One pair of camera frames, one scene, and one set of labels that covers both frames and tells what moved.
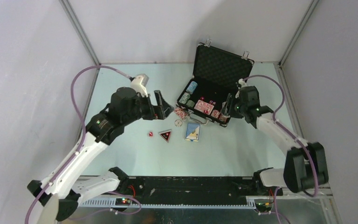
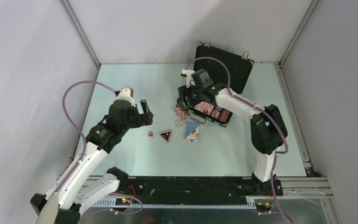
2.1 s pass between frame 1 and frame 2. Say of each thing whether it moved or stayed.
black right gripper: moved
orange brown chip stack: stayed
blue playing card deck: stayed
